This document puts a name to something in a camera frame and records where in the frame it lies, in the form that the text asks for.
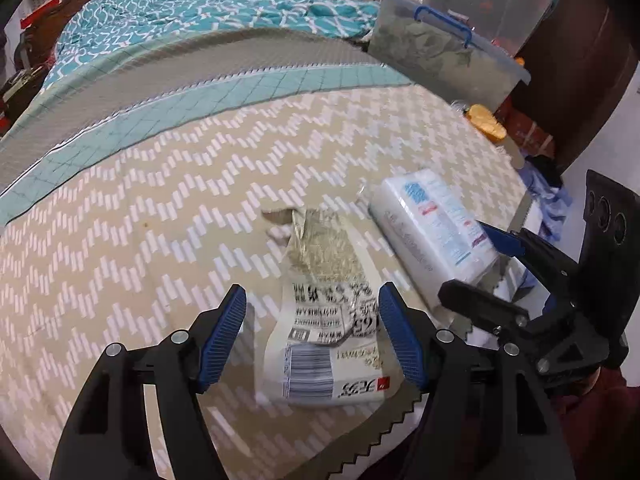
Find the white tissue pack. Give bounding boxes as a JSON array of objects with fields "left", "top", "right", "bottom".
[{"left": 369, "top": 169, "right": 498, "bottom": 309}]

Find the teal patterned quilt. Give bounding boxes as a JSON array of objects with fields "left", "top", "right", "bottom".
[{"left": 43, "top": 0, "right": 380, "bottom": 89}]

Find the dark red sleeve forearm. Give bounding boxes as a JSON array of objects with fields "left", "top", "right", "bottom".
[{"left": 552, "top": 368, "right": 640, "bottom": 479}]

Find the orange peel half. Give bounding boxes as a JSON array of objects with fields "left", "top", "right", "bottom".
[{"left": 464, "top": 104, "right": 506, "bottom": 144}]

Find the white snack wrapper bag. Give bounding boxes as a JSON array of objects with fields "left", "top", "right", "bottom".
[{"left": 260, "top": 208, "right": 402, "bottom": 408}]

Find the clear storage box blue handle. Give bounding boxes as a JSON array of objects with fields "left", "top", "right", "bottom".
[{"left": 369, "top": 0, "right": 532, "bottom": 112}]

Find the blue cloth on floor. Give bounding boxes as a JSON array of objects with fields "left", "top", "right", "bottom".
[{"left": 518, "top": 155, "right": 573, "bottom": 243}]

